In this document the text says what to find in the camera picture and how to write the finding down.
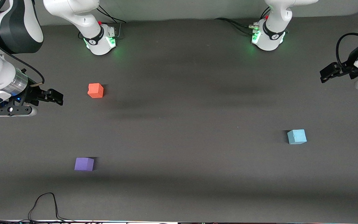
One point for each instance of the purple foam block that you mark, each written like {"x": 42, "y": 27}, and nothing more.
{"x": 84, "y": 164}

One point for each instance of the orange foam block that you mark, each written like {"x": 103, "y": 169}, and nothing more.
{"x": 95, "y": 90}

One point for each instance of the light blue foam block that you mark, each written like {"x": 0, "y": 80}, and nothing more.
{"x": 297, "y": 137}

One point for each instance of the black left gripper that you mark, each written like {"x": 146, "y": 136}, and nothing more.
{"x": 346, "y": 69}

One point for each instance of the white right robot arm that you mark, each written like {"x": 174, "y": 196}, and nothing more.
{"x": 73, "y": 12}

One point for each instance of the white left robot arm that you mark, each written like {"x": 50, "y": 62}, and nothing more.
{"x": 275, "y": 15}

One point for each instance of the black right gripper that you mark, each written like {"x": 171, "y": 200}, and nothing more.
{"x": 32, "y": 94}

